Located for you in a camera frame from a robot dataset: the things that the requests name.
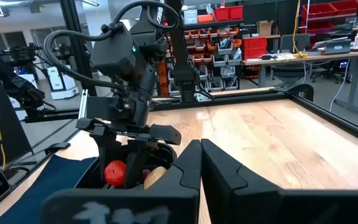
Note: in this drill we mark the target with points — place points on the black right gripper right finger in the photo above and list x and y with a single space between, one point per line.
259 202

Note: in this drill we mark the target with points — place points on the black office chair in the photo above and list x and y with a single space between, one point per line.
331 70

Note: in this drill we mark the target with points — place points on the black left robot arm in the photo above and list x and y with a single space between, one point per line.
179 56

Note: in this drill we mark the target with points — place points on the black frame bracket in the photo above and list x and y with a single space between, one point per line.
56 147
301 88

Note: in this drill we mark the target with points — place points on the red stacked bins beside shelf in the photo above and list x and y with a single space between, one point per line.
255 46

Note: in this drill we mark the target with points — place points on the black plastic tupperware container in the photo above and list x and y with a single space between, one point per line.
165 155

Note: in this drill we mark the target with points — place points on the red textured berry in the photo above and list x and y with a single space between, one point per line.
115 172

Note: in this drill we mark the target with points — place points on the grey office chair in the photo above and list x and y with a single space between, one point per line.
291 70

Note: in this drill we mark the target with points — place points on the red bins on rack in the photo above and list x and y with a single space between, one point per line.
328 14

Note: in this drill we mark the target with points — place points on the long wooden desk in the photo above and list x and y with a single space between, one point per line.
322 57

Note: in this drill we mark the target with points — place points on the grey laptop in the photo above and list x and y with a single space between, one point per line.
338 46

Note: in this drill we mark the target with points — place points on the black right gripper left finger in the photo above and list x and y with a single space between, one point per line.
154 199

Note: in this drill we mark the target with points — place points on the black vertical frame post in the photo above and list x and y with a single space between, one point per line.
76 40

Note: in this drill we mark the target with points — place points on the black table frame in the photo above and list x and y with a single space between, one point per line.
337 121

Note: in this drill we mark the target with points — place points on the red bins atop shelf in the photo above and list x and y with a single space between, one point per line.
228 13

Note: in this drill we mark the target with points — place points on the shelf with parts bins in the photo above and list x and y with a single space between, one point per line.
219 56

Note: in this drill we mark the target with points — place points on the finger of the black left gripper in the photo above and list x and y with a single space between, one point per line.
138 165
104 149

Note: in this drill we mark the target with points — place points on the dark blue cloth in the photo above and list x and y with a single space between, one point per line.
42 183

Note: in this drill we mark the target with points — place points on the cardboard box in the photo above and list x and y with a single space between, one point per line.
265 28

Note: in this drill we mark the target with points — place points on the beige potato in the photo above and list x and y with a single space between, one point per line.
154 177

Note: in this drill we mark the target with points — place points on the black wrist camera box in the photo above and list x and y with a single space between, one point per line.
102 107

